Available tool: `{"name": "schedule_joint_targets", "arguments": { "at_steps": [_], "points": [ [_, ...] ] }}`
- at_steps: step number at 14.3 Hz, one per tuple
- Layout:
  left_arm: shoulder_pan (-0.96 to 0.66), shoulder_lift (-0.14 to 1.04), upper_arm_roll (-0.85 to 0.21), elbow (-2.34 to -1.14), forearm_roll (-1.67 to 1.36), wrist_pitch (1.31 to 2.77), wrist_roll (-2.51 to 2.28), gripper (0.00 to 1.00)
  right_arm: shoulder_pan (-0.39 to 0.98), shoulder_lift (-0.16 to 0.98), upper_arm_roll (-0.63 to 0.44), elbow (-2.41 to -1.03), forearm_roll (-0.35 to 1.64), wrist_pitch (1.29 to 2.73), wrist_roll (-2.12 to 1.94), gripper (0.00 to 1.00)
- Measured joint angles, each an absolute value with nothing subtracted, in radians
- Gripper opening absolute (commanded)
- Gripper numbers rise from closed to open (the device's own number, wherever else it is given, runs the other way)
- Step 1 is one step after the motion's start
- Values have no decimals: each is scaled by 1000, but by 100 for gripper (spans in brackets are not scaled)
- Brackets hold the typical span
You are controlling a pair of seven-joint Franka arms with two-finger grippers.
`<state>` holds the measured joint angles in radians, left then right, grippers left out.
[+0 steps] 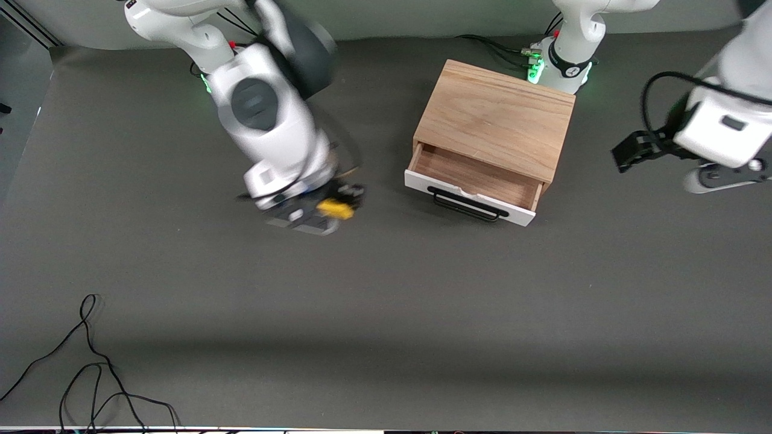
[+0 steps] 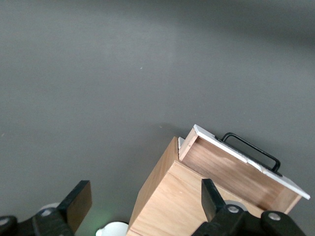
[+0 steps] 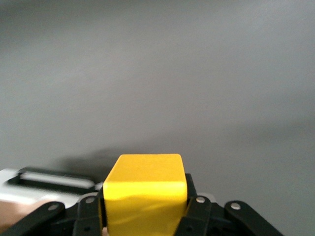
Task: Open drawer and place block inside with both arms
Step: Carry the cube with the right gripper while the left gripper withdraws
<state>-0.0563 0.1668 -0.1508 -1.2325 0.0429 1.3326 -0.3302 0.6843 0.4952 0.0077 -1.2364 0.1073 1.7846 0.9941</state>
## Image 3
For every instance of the yellow cube block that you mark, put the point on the yellow cube block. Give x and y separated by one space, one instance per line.
145 196

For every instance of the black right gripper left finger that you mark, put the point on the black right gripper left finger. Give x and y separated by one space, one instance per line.
83 216

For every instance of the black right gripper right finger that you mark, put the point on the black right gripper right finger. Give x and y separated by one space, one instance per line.
204 218

